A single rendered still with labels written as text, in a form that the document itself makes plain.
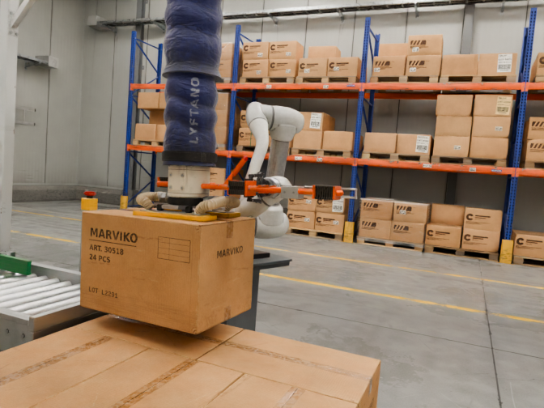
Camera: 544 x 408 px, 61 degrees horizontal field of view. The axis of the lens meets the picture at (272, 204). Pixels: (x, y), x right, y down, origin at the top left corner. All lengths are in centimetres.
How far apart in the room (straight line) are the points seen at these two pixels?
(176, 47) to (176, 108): 23
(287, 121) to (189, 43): 83
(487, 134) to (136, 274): 757
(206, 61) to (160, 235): 69
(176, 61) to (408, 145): 724
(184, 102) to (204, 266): 64
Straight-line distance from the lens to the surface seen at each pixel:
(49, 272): 296
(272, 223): 263
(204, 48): 190
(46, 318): 210
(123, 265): 192
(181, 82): 188
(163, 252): 178
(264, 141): 232
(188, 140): 185
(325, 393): 162
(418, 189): 1010
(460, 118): 884
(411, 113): 1022
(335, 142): 910
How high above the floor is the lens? 125
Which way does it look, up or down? 4 degrees down
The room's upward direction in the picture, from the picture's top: 4 degrees clockwise
